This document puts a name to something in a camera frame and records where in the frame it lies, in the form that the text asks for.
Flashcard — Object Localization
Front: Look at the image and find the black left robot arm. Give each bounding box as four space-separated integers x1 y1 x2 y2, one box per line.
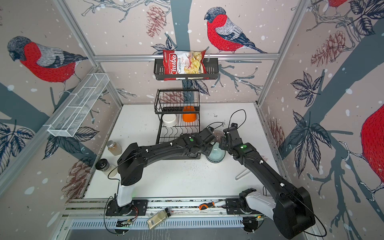
116 127 216 208

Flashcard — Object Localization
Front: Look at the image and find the white ceramic bowl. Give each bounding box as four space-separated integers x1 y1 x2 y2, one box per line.
162 114 178 128

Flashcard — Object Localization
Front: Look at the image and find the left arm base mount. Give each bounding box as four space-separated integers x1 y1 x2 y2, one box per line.
105 199 149 217

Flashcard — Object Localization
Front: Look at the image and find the light green glazed bowl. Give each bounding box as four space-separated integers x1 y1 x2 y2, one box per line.
207 143 226 164

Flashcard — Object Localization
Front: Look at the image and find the black wall basket shelf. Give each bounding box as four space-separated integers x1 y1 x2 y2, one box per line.
154 59 219 81

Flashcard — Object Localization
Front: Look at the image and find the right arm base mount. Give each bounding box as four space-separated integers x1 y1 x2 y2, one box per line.
223 188 266 233

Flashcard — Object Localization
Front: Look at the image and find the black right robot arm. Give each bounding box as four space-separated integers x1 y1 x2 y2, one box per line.
220 123 316 240

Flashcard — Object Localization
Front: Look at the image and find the black wire dish rack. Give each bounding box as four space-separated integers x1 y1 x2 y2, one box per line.
154 89 201 144

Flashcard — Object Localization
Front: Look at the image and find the red cassava chips bag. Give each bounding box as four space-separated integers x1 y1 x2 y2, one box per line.
163 50 207 75

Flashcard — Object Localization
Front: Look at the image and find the orange glass bowl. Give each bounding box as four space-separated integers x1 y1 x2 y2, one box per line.
183 106 197 123

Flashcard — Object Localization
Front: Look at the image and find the small jar with brown contents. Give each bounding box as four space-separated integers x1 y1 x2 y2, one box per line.
107 140 123 156

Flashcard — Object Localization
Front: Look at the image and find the striped patterned bowl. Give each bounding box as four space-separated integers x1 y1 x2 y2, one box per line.
213 130 225 142

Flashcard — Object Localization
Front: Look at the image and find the white wire wall shelf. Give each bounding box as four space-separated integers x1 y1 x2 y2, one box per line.
48 73 110 137

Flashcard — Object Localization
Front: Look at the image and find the beige electronic box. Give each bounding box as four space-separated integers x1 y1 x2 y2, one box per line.
147 208 171 230

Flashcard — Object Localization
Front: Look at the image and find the orange handled screwdriver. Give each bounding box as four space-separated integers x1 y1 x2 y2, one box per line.
199 202 215 211

